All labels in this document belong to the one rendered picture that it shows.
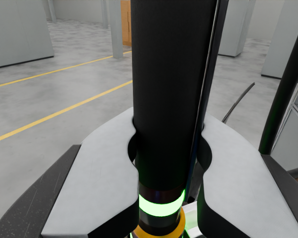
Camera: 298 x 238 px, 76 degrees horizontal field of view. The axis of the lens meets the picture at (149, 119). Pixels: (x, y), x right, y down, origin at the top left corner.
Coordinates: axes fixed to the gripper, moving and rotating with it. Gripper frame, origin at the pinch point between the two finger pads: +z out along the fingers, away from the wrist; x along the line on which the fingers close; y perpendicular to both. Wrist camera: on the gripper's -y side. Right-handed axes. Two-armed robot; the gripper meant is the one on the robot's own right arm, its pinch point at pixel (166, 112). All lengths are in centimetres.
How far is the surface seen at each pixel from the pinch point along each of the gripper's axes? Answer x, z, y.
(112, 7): -139, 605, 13
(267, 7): 511, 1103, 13
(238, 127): 120, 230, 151
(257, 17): 484, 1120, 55
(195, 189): 8.1, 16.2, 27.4
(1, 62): -411, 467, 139
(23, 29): -370, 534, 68
